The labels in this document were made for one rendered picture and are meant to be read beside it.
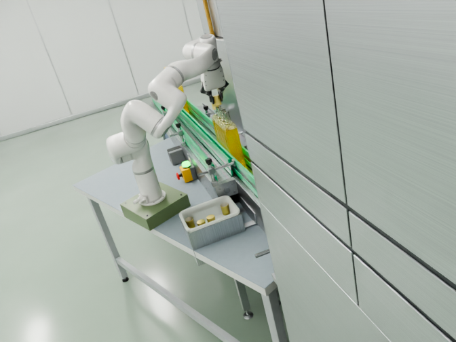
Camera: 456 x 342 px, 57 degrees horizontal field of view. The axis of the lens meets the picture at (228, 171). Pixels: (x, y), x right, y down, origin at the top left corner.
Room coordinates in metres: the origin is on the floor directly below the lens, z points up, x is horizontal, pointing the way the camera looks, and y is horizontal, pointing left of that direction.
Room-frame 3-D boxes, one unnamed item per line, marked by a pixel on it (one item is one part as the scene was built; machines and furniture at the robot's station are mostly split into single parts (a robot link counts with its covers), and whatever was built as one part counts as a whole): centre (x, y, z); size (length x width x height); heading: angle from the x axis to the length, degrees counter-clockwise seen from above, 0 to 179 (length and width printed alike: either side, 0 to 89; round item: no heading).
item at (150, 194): (1.74, 0.38, 0.89); 0.16 x 0.13 x 0.15; 131
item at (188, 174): (2.00, 0.21, 0.79); 0.07 x 0.07 x 0.07; 13
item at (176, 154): (2.28, 0.27, 0.79); 0.08 x 0.08 x 0.08; 13
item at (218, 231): (1.47, 0.09, 0.79); 0.27 x 0.17 x 0.08; 103
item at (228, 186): (1.60, 0.03, 0.85); 0.09 x 0.04 x 0.07; 103
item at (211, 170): (1.60, 0.04, 0.95); 0.17 x 0.03 x 0.12; 103
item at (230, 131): (1.74, -0.05, 0.99); 0.06 x 0.06 x 0.21; 14
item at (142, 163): (1.73, 0.37, 1.05); 0.13 x 0.10 x 0.16; 106
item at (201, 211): (1.46, 0.11, 0.80); 0.22 x 0.17 x 0.09; 103
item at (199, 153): (2.48, 0.25, 0.92); 1.75 x 0.01 x 0.08; 13
